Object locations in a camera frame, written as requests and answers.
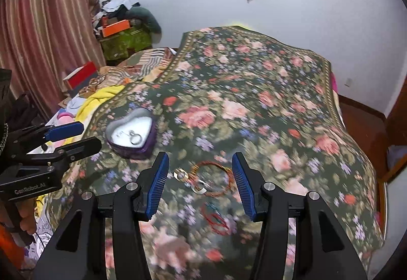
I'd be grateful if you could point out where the gold ring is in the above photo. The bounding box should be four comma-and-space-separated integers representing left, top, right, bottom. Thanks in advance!
172, 168, 190, 183

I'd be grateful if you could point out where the red string blue-bead bracelet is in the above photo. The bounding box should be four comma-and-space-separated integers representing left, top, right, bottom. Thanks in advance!
200, 201, 235, 236

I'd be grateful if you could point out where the red braided bracelet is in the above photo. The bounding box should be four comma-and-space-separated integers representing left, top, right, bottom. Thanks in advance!
189, 160, 238, 198

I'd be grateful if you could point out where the purple heart jewelry box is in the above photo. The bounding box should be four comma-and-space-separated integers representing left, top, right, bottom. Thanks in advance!
105, 107, 157, 160

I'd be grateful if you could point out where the person's left hand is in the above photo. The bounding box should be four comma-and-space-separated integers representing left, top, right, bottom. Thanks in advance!
1, 198, 37, 235

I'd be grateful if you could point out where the yellow blanket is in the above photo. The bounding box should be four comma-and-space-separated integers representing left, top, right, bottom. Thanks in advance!
75, 85, 125, 122

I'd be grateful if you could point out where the red and white box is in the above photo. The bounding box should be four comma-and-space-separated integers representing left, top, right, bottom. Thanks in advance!
63, 61, 97, 89

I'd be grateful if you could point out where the pink striped curtain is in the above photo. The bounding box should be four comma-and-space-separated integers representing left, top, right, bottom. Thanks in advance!
1, 0, 105, 117

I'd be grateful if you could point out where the green patterned cloth box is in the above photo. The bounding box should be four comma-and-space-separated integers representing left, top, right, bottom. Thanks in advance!
99, 27, 152, 61

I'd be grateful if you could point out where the striped patchwork quilt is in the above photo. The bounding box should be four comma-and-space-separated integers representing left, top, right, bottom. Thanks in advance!
79, 48, 176, 98

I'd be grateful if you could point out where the orange box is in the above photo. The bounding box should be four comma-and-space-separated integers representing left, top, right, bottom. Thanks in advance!
102, 20, 130, 38

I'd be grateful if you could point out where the floral green bedspread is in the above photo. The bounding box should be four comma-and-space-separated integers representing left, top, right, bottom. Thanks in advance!
41, 25, 386, 280

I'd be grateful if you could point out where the dark grey garment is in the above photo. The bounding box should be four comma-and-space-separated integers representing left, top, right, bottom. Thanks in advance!
125, 6, 162, 34

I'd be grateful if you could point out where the wooden door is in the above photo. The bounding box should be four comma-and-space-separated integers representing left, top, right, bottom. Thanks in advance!
382, 81, 407, 183

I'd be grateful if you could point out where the white wall socket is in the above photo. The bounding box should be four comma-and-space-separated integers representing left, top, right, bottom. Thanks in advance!
345, 78, 353, 87

